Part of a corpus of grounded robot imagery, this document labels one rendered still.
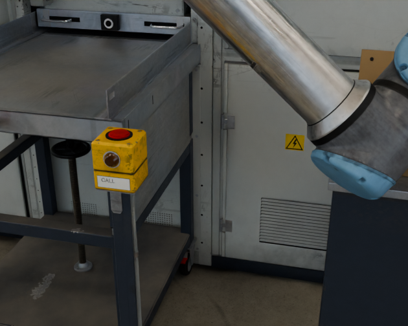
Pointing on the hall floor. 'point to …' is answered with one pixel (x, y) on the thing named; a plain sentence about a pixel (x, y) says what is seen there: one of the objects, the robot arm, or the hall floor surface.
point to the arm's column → (372, 262)
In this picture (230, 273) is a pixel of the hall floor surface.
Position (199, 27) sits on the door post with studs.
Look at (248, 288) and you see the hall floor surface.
